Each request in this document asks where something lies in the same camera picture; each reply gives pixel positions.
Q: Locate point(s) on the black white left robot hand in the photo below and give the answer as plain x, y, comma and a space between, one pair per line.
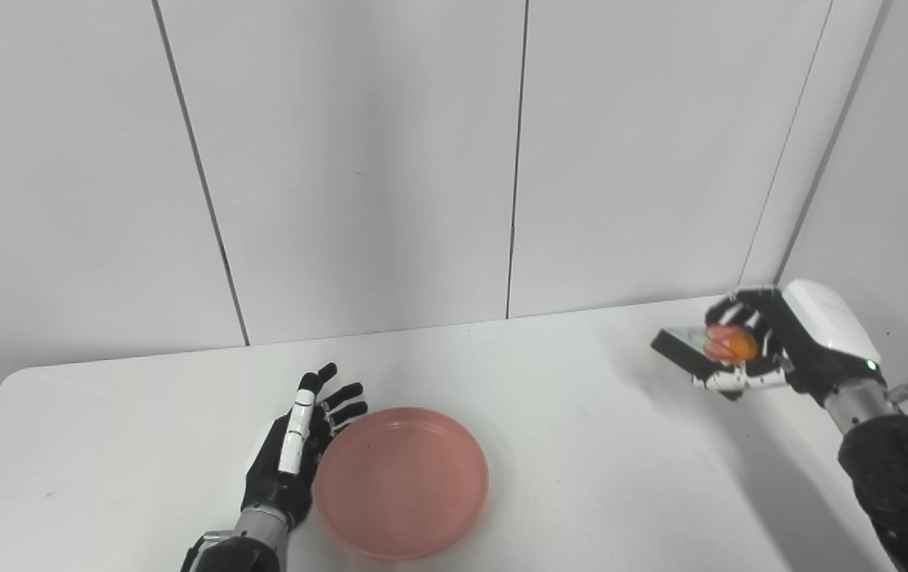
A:
279, 492

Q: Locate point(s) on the chocolate cake slice with fruit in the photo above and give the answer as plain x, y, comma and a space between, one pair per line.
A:
684, 349

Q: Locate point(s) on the pink round plate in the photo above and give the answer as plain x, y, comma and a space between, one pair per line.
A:
402, 483

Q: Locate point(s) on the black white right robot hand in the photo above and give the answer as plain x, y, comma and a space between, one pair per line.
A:
827, 334

